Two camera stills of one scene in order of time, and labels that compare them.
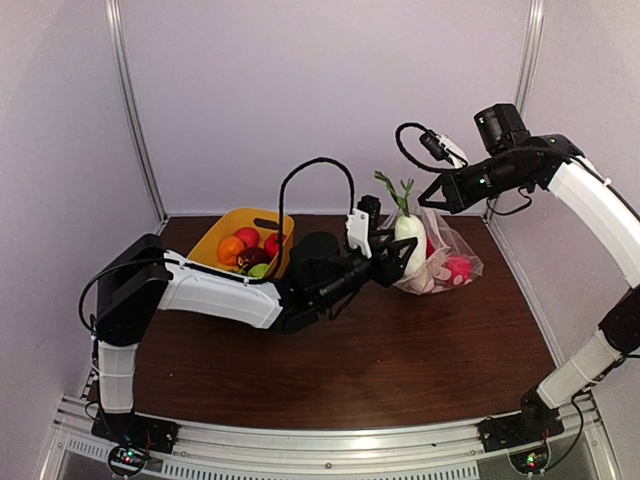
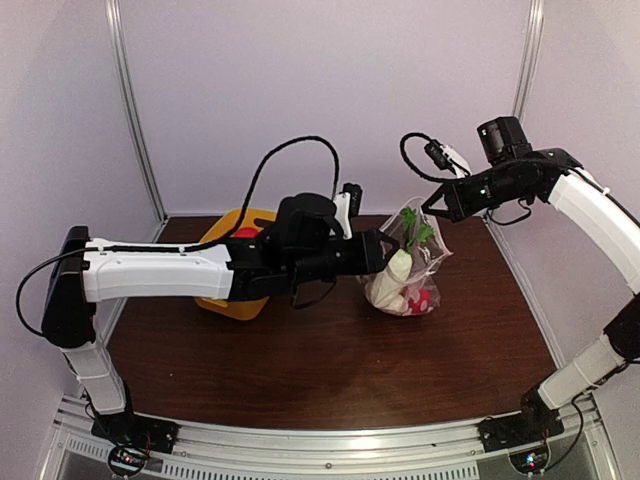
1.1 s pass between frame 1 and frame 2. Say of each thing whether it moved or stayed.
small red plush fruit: stayed
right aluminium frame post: stayed
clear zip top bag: moved
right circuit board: stayed
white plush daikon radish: moved
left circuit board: stayed
